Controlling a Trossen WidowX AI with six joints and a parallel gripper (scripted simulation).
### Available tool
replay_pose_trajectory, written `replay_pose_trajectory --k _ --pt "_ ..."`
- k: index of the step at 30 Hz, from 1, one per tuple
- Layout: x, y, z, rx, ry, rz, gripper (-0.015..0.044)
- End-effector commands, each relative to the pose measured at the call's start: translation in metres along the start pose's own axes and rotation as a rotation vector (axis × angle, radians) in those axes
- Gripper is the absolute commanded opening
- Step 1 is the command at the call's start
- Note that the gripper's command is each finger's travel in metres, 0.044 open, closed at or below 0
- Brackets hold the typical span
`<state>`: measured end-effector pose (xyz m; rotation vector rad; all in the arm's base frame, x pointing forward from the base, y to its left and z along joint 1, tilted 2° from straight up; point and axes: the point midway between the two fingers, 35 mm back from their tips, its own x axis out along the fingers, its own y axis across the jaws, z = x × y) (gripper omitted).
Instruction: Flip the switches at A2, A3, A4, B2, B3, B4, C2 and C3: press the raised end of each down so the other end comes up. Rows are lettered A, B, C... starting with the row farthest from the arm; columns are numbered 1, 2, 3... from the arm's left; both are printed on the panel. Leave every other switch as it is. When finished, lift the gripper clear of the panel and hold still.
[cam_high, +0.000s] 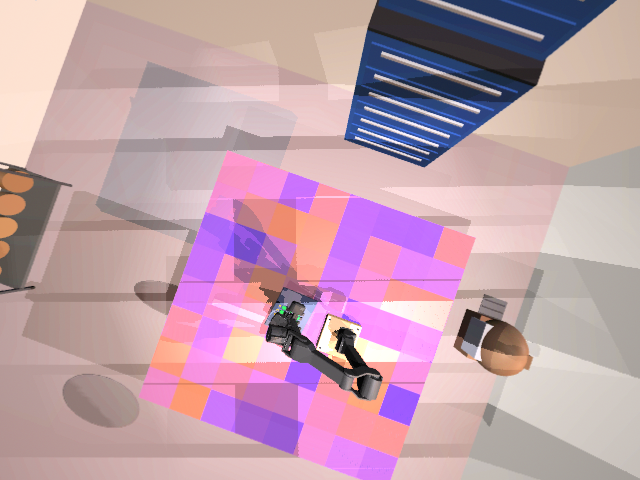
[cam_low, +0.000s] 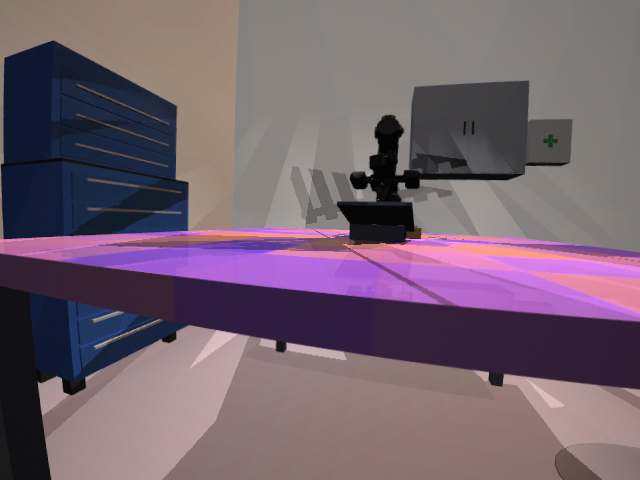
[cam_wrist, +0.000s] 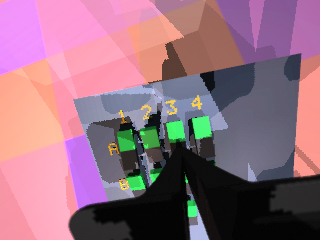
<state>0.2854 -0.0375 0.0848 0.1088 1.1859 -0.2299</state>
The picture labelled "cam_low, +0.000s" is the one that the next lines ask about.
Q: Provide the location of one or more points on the grey switch panel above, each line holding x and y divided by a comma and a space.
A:
378, 221

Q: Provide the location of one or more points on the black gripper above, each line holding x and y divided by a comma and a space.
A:
411, 178

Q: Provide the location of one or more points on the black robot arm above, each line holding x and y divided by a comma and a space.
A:
388, 133

